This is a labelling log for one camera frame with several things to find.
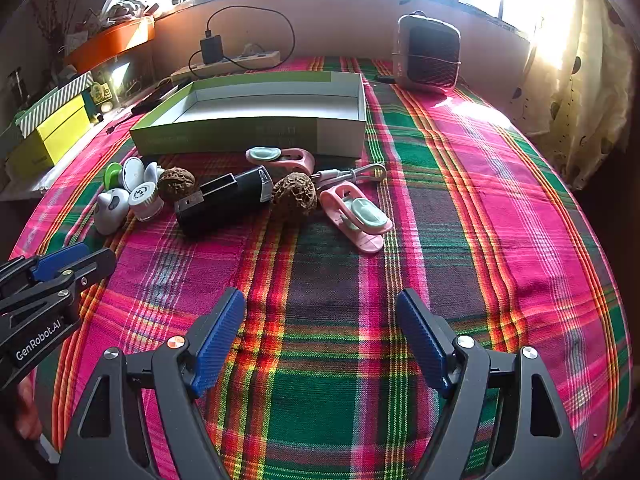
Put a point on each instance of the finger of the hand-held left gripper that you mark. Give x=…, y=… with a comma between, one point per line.
x=50, y=265
x=90, y=267

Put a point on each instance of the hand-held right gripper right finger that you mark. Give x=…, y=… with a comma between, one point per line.
x=420, y=340

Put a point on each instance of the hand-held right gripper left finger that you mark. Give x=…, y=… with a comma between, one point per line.
x=222, y=335

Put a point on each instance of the white dome-shaped gadget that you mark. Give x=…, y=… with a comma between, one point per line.
x=111, y=210

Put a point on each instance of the white round printed cap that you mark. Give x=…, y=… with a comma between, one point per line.
x=145, y=201

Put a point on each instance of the green and white spool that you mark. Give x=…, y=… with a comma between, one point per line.
x=125, y=175

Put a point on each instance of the white mushroom-shaped knob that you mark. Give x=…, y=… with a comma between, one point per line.
x=151, y=172

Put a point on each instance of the small brown walnut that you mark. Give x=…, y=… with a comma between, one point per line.
x=175, y=185

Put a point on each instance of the black rectangular device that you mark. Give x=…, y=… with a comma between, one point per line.
x=225, y=202

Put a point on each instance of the pink clip with mint button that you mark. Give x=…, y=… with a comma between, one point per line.
x=280, y=159
x=357, y=217

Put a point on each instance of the large lumpy walnut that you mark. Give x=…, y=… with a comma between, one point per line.
x=295, y=196

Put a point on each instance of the green and white cardboard box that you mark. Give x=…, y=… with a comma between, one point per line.
x=250, y=132

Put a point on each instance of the person's left hand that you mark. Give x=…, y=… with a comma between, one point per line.
x=27, y=415

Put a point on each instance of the pink and green plaid blanket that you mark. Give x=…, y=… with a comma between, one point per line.
x=350, y=310

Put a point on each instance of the yellow box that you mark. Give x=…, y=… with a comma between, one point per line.
x=45, y=135

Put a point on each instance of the black smartphone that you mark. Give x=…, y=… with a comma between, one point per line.
x=150, y=105

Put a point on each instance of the green and white striped box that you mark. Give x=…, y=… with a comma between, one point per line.
x=65, y=87

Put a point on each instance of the orange planter box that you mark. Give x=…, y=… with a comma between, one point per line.
x=110, y=45

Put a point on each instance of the black charger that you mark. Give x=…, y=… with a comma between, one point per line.
x=212, y=50

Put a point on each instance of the cream power strip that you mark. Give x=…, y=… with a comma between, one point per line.
x=250, y=61

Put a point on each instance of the pale plant leaves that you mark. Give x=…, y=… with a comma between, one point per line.
x=125, y=2

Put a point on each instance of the beige space heater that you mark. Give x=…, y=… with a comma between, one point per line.
x=425, y=55

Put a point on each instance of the cream patterned curtain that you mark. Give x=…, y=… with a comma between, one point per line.
x=575, y=100

